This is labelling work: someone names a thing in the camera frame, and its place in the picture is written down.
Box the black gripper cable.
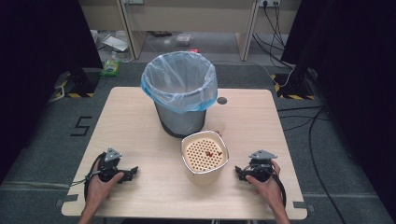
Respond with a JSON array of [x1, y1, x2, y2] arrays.
[[83, 151, 107, 202], [270, 167, 288, 208]]

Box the grey trash bin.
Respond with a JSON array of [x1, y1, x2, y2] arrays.
[[153, 100, 207, 139]]

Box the green packet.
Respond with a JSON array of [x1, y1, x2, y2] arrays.
[[99, 58, 121, 78]]

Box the black curtain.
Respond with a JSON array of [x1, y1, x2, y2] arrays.
[[280, 0, 396, 220], [0, 0, 105, 185]]

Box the blue plastic bin bag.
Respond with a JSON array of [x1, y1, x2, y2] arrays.
[[140, 50, 219, 115]]

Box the clear plastic bag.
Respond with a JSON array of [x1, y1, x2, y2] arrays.
[[90, 29, 134, 63]]

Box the person's left hand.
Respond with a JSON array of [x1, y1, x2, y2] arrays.
[[85, 170, 125, 213]]

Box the red food scraps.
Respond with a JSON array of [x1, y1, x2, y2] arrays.
[[204, 149, 223, 159]]

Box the black stand with striped base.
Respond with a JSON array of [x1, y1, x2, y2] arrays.
[[270, 66, 318, 101], [53, 66, 101, 99]]

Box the beige container with perforated strainer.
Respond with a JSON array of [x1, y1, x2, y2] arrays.
[[180, 130, 231, 188]]

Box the beige desk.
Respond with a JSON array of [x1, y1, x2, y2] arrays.
[[78, 0, 302, 63]]

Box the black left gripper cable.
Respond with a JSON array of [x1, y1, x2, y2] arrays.
[[83, 151, 107, 202]]

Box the black cables from outlet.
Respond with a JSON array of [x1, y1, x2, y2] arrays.
[[251, 1, 296, 70]]

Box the clear plastic box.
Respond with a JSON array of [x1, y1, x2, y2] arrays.
[[175, 33, 194, 47]]

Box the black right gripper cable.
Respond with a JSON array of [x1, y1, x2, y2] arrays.
[[270, 167, 288, 208]]

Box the grey cord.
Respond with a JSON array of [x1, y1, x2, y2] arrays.
[[68, 175, 102, 188]]

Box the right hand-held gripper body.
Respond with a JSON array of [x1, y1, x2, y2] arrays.
[[247, 149, 278, 183]]

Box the white cable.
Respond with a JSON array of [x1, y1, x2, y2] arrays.
[[214, 60, 296, 89]]

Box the black floor cables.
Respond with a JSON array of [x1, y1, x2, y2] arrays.
[[276, 105, 348, 224]]

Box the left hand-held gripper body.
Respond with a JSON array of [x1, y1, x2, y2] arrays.
[[97, 147, 127, 184]]

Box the white wall power outlet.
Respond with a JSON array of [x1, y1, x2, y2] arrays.
[[258, 0, 282, 8]]

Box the person's right hand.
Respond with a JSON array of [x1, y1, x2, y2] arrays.
[[245, 160, 283, 210]]

